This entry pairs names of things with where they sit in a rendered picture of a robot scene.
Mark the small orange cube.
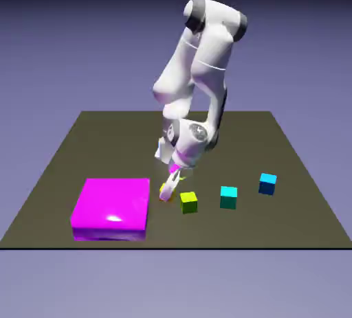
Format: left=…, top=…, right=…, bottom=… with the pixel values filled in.
left=158, top=182, right=177, bottom=203

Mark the small yellow-green cube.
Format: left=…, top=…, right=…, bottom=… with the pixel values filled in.
left=179, top=191, right=199, bottom=215

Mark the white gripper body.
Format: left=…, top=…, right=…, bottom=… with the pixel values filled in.
left=159, top=168, right=183, bottom=203

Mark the large magenta box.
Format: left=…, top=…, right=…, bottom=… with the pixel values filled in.
left=70, top=177, right=151, bottom=242

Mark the small blue cube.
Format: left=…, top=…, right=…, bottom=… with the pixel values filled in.
left=258, top=172, right=278, bottom=196

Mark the small cyan cube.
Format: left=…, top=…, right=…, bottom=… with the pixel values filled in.
left=219, top=185, right=239, bottom=210

